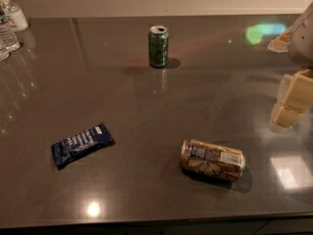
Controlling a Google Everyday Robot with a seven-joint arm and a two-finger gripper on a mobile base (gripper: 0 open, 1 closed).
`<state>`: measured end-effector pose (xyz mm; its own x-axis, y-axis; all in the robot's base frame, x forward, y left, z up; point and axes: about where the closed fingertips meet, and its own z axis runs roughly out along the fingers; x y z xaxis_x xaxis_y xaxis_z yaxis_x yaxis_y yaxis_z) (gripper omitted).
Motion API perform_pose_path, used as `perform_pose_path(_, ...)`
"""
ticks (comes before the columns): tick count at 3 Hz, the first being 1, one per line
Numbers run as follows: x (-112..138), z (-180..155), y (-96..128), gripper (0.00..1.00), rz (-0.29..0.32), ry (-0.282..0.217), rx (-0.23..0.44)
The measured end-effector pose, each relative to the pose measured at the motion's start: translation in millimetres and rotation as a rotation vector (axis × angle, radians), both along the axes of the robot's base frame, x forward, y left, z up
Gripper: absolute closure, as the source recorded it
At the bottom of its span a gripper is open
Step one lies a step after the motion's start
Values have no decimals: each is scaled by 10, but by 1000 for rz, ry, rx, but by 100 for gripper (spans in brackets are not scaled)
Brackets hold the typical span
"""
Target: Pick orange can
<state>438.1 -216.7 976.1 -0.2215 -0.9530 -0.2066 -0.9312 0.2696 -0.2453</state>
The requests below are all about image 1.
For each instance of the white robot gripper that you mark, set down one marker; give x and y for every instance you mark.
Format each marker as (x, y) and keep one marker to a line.
(303, 41)

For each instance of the orange soda can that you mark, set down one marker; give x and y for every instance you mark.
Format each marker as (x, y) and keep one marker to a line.
(212, 160)

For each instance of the green soda can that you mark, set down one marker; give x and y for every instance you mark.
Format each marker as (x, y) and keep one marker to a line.
(158, 46)

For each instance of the tan paper bag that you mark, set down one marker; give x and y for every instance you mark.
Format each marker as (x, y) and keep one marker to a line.
(281, 43)

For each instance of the dark blue snack bar wrapper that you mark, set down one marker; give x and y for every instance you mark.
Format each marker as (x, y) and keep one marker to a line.
(80, 145)

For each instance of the hand sanitizer pump bottle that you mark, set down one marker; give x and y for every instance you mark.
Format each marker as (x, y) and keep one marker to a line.
(14, 15)

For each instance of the clear plastic water bottle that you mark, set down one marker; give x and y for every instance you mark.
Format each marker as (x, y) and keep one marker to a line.
(7, 36)

